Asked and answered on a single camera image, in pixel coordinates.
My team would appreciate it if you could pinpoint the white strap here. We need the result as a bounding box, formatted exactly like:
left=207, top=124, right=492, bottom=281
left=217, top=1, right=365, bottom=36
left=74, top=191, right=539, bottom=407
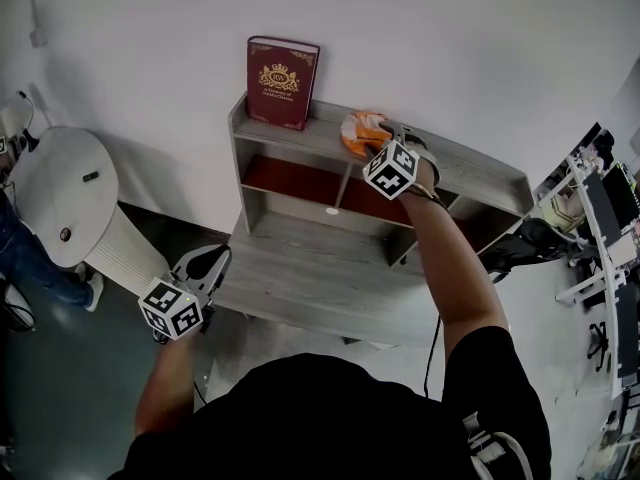
left=460, top=411, right=535, bottom=480

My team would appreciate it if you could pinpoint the white office desk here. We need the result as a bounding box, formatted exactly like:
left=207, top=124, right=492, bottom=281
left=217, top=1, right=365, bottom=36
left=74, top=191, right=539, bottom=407
left=553, top=122, right=640, bottom=403

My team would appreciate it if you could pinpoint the black office chair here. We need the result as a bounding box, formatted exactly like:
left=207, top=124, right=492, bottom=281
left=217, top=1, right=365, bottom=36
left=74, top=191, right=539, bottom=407
left=477, top=216, right=599, bottom=287

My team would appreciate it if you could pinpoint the grey wooden desk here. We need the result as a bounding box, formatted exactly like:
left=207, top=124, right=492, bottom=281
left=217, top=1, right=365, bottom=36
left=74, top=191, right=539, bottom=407
left=209, top=207, right=501, bottom=350

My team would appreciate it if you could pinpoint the black monitor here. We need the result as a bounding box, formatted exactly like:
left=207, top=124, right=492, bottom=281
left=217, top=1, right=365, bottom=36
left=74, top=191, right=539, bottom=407
left=581, top=161, right=640, bottom=235

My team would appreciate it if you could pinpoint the white round table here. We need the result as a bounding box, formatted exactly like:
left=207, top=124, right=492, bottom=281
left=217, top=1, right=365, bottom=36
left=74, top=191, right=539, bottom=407
left=11, top=126, right=166, bottom=295

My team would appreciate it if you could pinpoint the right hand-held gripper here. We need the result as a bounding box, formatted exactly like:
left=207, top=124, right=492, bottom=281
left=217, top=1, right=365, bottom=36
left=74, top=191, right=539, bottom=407
left=362, top=120, right=442, bottom=202

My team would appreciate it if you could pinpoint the orange white pack of tissues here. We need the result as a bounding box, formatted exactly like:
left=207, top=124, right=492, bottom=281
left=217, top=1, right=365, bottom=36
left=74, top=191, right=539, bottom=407
left=340, top=110, right=396, bottom=159

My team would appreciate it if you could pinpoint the person's black shirt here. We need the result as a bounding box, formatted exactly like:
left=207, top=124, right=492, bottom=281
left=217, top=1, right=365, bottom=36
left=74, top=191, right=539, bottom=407
left=106, top=324, right=553, bottom=480

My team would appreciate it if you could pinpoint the person's right forearm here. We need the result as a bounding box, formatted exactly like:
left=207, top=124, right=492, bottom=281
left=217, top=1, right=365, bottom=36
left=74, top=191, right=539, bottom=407
left=398, top=187, right=512, bottom=367

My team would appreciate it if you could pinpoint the person's left forearm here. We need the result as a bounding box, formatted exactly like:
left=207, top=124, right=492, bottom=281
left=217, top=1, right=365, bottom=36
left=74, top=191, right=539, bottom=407
left=133, top=331, right=202, bottom=438

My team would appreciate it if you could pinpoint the dark red hardcover book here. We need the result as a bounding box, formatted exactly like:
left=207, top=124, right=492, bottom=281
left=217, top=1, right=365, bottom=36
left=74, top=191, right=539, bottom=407
left=245, top=35, right=322, bottom=132

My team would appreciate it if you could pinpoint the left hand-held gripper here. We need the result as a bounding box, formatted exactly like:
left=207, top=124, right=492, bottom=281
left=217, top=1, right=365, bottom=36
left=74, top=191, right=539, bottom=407
left=137, top=245, right=234, bottom=342

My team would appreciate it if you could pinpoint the grey wooden shelf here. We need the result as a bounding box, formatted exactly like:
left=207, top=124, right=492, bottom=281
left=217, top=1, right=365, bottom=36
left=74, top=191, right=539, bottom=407
left=228, top=91, right=536, bottom=270

